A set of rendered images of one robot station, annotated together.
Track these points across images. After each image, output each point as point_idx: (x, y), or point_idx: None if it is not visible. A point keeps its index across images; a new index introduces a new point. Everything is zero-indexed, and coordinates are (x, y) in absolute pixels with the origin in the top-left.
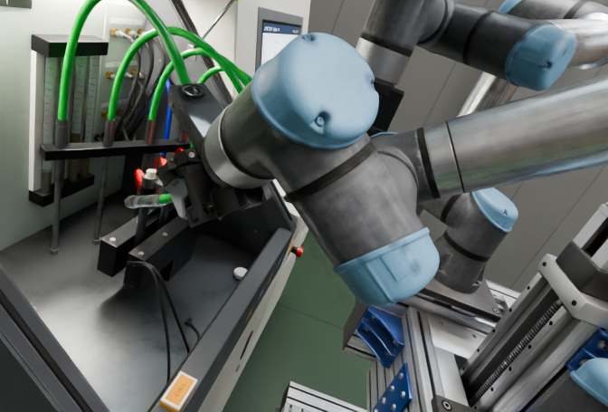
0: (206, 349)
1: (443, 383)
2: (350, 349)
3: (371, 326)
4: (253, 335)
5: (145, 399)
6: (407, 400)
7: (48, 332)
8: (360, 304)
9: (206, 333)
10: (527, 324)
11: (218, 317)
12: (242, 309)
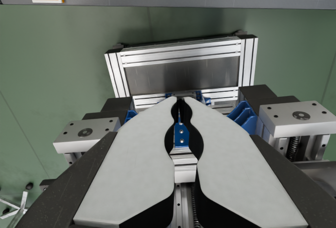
0: None
1: (185, 172)
2: (239, 93)
3: (243, 116)
4: None
5: None
6: (175, 144)
7: None
8: (270, 103)
9: None
10: None
11: None
12: (162, 3)
